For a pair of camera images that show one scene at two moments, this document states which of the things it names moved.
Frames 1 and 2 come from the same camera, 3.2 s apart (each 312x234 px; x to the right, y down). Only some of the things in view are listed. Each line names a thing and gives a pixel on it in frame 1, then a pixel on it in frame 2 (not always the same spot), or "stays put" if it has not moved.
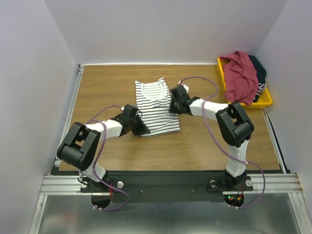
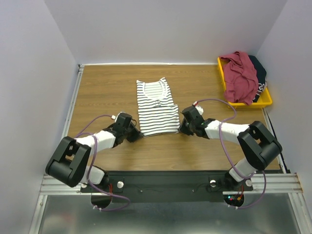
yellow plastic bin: (264, 98) stays put
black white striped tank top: (152, 101) stays put
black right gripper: (173, 105) to (185, 127)
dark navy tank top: (262, 76) stays put
